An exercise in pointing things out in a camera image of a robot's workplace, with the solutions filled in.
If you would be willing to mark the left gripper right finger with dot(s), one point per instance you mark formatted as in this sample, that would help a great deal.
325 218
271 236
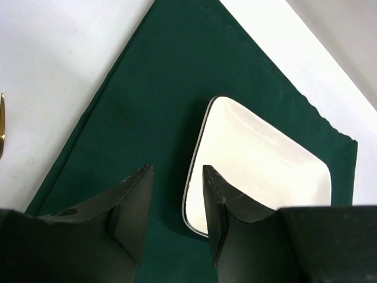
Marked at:
250 242

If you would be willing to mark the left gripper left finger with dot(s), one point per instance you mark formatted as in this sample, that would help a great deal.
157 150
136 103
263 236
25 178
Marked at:
98 240

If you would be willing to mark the white rectangular plate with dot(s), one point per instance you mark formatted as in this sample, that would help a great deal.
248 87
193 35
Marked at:
254 157

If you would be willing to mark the dark green cloth napkin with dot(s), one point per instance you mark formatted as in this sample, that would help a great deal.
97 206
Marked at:
149 110

